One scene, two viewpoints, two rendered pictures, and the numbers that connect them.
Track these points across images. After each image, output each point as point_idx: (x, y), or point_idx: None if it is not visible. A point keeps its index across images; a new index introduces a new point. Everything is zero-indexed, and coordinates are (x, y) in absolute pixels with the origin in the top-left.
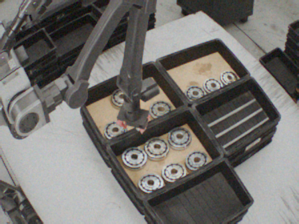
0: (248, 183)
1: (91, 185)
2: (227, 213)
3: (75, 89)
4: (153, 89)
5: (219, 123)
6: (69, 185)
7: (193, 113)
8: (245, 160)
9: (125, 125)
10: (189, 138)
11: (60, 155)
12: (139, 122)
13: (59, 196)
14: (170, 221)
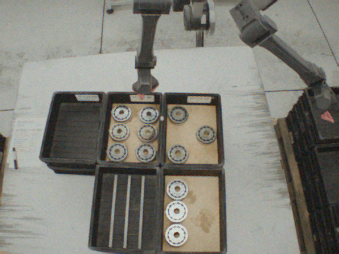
0: (81, 200)
1: None
2: (59, 149)
3: None
4: (139, 83)
5: (140, 194)
6: (166, 81)
7: (150, 163)
8: None
9: (151, 90)
10: (139, 158)
11: (194, 87)
12: (136, 83)
13: (161, 71)
14: (85, 111)
